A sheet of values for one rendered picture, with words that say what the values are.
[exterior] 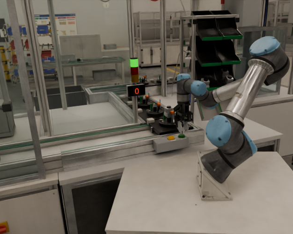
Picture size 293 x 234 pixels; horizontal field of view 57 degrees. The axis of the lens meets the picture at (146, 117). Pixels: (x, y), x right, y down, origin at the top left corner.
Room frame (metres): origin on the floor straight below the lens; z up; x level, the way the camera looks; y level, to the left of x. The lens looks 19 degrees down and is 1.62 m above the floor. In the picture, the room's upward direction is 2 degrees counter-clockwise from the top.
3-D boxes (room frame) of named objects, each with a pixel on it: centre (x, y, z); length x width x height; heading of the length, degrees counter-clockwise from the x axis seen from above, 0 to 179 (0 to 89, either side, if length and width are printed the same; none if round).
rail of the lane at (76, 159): (1.51, 0.06, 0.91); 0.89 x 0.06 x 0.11; 109
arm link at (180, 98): (1.51, -0.22, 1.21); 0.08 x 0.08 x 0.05
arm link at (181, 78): (1.51, -0.22, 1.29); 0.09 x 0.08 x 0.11; 29
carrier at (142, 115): (1.98, -0.07, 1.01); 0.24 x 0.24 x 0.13; 19
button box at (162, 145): (1.51, -0.14, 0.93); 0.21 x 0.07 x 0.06; 109
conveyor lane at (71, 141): (1.66, 0.14, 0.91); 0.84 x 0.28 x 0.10; 109
